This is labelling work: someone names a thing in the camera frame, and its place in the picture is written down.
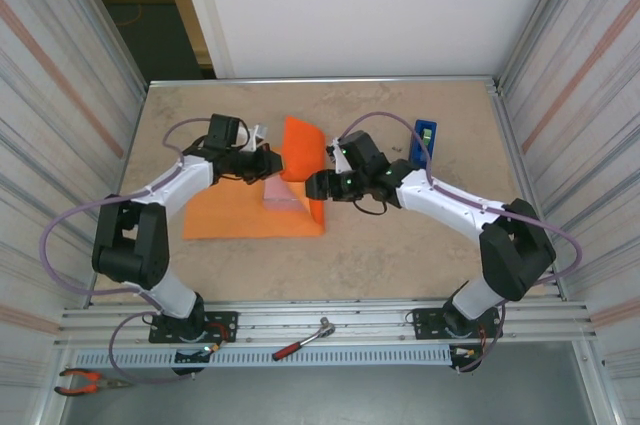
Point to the pale pink gift box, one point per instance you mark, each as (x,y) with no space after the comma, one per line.
(282,195)

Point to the green tape roll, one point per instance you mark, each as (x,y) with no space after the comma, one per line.
(427,134)

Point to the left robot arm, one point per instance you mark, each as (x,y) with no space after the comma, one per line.
(190,180)

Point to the blue tape dispenser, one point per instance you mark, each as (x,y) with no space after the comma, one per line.
(425,124)

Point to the tan wooden door jamb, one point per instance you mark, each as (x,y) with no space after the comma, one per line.
(185,5)

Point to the yellow power connector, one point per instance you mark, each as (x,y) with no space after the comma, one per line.
(470,353)
(212,347)

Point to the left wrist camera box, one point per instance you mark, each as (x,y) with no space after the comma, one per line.
(222,131)

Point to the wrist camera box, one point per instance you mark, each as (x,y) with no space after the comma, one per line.
(222,131)
(362,147)

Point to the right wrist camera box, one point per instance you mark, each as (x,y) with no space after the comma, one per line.
(362,147)

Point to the aluminium table edge rail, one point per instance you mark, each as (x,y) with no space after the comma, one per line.
(320,80)

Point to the aluminium corner post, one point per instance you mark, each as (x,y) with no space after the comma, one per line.
(510,65)
(135,70)

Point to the aluminium mounting rail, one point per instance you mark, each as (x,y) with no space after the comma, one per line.
(370,325)

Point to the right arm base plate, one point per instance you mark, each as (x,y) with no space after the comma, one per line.
(425,320)

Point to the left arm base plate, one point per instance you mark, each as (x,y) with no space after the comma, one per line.
(225,320)

